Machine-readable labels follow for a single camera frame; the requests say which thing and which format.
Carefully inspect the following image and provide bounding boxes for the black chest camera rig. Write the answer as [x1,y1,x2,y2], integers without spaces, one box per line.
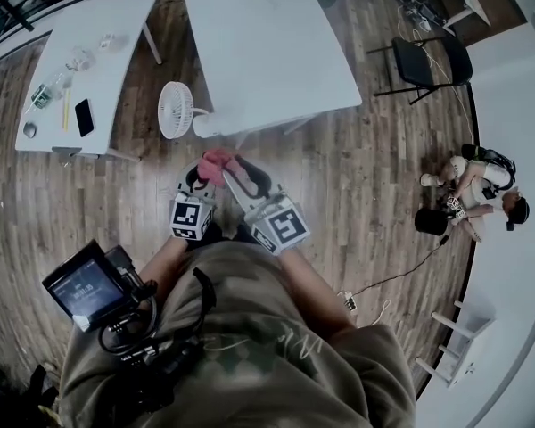
[98,245,218,414]

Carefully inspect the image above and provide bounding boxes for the black floor cable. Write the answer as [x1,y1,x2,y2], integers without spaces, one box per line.
[354,236,449,296]

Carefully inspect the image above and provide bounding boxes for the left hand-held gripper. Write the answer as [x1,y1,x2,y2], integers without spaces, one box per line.
[169,158,218,242]

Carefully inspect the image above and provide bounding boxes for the person's olive shirt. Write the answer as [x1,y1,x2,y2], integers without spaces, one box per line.
[58,241,418,428]

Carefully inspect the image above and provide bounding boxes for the grey table clamp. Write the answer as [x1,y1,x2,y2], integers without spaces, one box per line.
[51,146,82,167]

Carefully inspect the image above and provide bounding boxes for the white table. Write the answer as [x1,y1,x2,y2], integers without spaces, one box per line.
[14,0,164,163]
[181,0,364,149]

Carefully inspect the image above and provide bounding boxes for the person's left forearm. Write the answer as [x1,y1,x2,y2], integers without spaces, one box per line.
[142,236,193,293]

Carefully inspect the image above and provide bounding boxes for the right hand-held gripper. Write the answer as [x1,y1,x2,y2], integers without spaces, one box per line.
[220,156,312,257]

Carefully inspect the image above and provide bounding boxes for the white power strip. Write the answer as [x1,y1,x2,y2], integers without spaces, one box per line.
[337,290,357,314]

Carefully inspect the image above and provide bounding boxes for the tangle of cables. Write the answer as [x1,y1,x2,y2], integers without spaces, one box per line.
[391,0,447,30]

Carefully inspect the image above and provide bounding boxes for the black smartphone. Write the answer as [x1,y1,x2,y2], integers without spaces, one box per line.
[74,98,95,138]

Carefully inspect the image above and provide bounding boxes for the white wooden shelf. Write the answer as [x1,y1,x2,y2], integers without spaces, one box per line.
[415,300,496,390]

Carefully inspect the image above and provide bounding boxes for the pink cloth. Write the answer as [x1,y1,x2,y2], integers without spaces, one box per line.
[195,148,247,186]

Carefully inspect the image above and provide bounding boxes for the person's black trousers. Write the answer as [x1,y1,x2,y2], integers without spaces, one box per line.
[195,223,259,251]

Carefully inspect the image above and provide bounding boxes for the black bucket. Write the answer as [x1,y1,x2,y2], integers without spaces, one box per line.
[414,207,449,235]

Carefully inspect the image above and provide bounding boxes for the black folding chair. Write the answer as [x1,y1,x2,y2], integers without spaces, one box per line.
[367,36,473,105]

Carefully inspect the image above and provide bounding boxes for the black chest monitor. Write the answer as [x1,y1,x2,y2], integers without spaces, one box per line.
[41,240,139,333]

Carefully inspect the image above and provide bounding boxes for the black metal railing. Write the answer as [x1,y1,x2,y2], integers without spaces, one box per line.
[0,0,142,57]

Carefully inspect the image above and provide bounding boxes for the person's right forearm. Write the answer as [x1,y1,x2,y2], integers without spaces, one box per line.
[276,247,358,329]

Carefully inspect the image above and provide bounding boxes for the clear plastic cup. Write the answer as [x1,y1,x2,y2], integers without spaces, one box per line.
[66,46,97,71]

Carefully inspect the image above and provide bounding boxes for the small white desk fan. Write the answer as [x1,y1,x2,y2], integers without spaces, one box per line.
[158,81,233,140]

